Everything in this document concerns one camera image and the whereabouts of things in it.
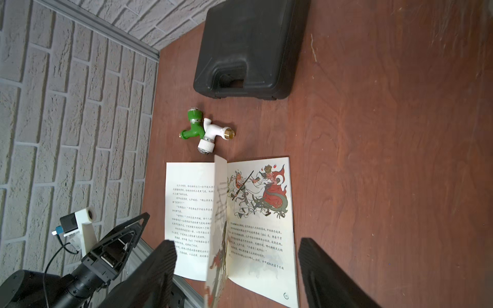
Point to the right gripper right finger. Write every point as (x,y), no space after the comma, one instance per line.
(325,283)

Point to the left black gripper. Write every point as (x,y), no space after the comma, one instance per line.
(100,267)

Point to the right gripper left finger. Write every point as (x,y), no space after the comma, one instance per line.
(150,285)

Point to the illustrated picture book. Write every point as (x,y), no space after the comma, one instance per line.
(233,221)

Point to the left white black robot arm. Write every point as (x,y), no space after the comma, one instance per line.
(25,288)

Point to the green and white faucet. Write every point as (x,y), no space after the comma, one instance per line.
(204,129)

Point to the black plastic tool case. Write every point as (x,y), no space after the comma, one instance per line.
(251,49)

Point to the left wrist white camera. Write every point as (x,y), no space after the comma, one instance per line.
(78,229)

